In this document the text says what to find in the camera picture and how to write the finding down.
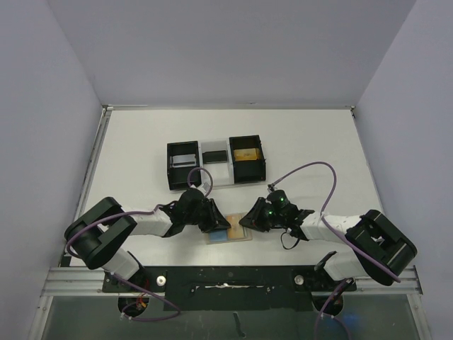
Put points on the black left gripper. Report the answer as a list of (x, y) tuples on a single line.
[(215, 221)]

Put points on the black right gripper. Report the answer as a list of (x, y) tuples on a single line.
[(262, 214)]

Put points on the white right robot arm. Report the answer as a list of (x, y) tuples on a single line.
[(380, 250)]

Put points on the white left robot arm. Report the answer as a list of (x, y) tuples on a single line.
[(98, 235)]

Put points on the gold card in wallet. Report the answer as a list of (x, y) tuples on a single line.
[(236, 231)]

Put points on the black card in tray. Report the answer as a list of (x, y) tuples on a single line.
[(213, 157)]

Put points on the silver card in tray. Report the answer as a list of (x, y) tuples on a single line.
[(183, 160)]

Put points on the black right tray compartment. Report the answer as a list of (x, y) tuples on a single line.
[(248, 171)]

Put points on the white middle tray compartment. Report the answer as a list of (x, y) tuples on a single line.
[(222, 173)]

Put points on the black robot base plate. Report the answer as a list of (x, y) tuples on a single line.
[(238, 288)]

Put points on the aluminium table edge rail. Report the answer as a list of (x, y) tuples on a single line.
[(93, 160)]

